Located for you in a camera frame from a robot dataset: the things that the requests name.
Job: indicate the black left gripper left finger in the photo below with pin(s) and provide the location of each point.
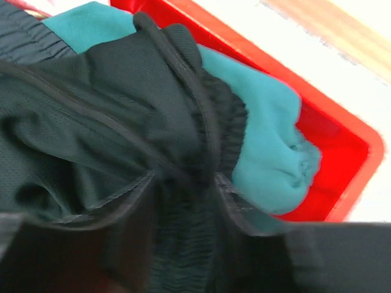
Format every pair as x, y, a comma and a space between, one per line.
45, 260

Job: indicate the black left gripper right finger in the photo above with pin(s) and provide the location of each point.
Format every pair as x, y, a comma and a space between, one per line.
345, 257

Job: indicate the dark grey shorts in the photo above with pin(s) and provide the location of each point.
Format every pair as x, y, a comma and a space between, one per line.
135, 138

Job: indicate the teal green garment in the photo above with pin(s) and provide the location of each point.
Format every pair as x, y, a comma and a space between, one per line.
277, 164

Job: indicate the red plastic bin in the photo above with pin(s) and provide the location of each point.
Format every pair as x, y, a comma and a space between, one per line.
351, 150

